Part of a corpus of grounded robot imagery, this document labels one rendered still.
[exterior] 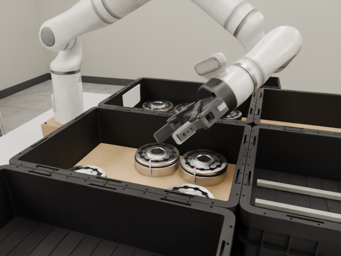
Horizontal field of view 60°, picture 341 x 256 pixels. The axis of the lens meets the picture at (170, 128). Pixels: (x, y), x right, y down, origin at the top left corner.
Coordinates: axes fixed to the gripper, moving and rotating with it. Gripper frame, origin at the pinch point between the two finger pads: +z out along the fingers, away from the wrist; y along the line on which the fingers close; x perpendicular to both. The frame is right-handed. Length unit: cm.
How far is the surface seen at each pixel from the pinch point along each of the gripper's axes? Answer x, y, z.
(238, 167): -9.9, -7.2, -5.1
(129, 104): 6.2, 42.2, -8.8
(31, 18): 156, 389, -55
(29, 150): 11.7, 11.8, 20.0
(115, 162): -1.9, 21.1, 7.5
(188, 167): -9.6, 7.2, -2.4
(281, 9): -15, 206, -256
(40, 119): 20, 90, 15
